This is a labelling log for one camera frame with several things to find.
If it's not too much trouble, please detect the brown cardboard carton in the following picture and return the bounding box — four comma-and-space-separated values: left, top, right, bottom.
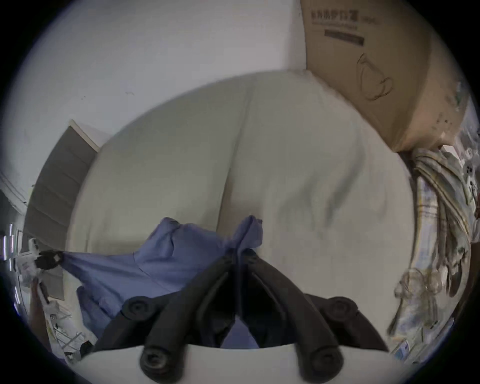
300, 0, 471, 152

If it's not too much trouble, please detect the bed with beige sheet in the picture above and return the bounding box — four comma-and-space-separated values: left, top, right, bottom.
65, 69, 418, 340

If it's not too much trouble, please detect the blue shirt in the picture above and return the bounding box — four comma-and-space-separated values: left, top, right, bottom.
62, 215, 264, 349

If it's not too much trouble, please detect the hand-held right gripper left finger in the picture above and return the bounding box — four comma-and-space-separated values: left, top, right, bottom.
92, 250, 238, 382

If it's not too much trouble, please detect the grey padded headboard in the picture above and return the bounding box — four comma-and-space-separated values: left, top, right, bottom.
22, 119, 113, 259

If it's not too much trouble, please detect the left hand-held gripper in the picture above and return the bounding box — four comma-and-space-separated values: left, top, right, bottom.
16, 238, 64, 284

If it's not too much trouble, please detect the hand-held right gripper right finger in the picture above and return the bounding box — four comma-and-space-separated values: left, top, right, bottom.
239, 248, 389, 382

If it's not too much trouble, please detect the plaid cloth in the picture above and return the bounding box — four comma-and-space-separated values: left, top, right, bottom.
388, 147, 480, 362

